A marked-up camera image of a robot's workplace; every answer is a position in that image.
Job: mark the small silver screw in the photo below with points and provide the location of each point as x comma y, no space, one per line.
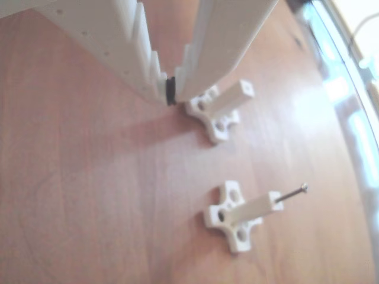
291,193

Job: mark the white cross-base post stand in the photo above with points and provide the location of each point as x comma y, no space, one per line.
220,118
234,220

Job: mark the shiny curved edge rail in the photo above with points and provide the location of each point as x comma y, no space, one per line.
340,56

